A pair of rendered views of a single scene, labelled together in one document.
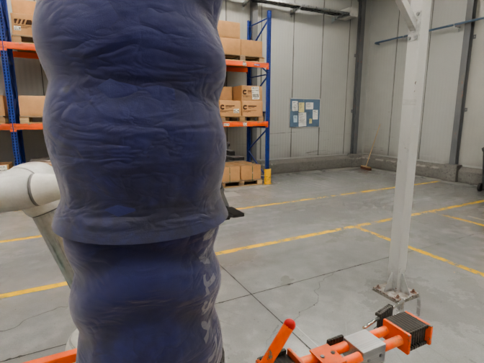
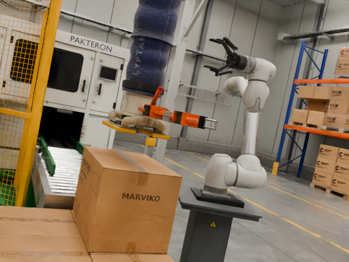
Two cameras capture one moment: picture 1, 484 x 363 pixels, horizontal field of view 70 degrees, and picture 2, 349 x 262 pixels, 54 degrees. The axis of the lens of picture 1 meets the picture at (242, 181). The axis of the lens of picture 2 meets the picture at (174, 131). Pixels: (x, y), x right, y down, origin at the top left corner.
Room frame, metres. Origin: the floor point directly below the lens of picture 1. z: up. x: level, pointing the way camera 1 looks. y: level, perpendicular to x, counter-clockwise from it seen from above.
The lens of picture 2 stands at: (0.75, -1.73, 1.24)
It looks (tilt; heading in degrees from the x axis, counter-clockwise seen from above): 3 degrees down; 92
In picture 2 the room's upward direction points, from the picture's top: 11 degrees clockwise
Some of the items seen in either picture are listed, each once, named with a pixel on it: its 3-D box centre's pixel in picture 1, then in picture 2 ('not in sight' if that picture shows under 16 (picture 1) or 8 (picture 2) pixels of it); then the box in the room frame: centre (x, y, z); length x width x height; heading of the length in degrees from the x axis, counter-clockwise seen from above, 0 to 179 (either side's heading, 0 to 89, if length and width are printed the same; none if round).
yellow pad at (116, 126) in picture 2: not in sight; (118, 123); (0.39, 0.10, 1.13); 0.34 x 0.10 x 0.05; 117
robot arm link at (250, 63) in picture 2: not in sight; (245, 64); (1.00, 0.12, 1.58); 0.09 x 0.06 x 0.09; 117
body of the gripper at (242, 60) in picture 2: not in sight; (235, 61); (0.94, 0.08, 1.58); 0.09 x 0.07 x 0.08; 27
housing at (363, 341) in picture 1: (363, 348); (172, 117); (0.69, -0.27, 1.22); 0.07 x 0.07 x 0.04; 27
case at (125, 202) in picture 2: not in sight; (121, 194); (0.48, 0.14, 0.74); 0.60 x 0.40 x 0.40; 115
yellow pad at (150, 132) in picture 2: not in sight; (150, 129); (0.56, 0.18, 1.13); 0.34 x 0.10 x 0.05; 117
